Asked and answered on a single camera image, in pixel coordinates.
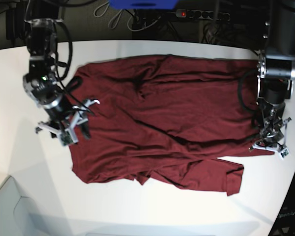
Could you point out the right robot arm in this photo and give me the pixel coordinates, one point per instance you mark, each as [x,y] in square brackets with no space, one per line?
[44,83]

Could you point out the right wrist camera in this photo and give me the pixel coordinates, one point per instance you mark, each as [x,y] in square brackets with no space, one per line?
[66,139]

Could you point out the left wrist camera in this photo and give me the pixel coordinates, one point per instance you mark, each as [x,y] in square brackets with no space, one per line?
[284,152]

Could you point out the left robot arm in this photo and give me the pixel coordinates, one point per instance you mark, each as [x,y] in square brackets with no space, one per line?
[276,75]

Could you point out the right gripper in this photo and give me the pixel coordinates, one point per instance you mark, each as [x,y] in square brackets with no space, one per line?
[64,117]

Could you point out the dark red t-shirt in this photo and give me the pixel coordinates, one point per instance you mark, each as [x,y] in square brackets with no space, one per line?
[165,117]

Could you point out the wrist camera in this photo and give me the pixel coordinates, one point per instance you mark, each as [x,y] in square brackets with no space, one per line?
[66,139]
[284,152]

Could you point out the black power strip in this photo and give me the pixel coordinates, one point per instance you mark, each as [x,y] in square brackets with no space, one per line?
[203,15]

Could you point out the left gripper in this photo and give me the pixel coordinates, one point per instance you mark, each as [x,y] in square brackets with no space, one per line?
[270,137]

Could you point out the blue box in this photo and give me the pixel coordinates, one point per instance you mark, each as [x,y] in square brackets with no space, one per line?
[143,4]

